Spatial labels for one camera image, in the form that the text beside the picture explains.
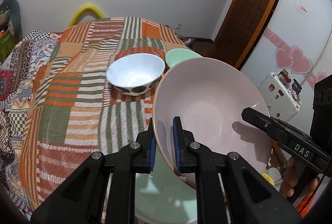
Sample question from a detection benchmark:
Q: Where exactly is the large pink bowl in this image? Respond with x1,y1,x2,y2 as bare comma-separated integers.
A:
153,57,272,188

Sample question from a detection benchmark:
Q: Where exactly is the small mint green bowl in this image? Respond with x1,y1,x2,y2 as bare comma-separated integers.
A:
165,48,201,68

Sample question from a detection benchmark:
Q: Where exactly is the person's right hand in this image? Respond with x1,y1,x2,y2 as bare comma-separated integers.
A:
279,157,320,198

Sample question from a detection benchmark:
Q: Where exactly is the white suitcase with stickers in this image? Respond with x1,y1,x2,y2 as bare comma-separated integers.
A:
258,69,302,122

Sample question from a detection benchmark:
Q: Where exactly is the large mint green plate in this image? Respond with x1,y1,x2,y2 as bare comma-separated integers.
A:
134,170,198,224

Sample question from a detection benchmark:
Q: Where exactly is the white bowl with dark spots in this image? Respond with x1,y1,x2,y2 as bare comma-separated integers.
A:
106,53,165,96

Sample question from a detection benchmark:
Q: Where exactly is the patterned ethnic quilt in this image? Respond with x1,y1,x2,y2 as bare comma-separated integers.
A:
1,28,62,219

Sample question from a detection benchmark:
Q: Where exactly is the brown wooden door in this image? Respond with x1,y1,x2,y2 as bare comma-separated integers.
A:
214,0,276,68

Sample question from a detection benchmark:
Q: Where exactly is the yellow curved tube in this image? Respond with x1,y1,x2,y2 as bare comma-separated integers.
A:
68,4,106,27

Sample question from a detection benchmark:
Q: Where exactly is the grey-green plush toy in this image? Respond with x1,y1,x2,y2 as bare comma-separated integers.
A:
1,0,22,39

